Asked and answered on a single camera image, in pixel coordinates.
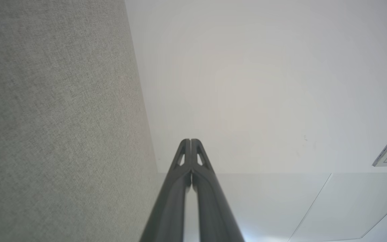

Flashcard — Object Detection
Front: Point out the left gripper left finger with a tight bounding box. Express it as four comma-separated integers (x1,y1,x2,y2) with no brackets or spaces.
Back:
140,139,192,242

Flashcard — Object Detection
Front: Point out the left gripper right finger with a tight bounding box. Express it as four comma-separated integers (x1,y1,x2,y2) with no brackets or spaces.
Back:
191,139,246,242

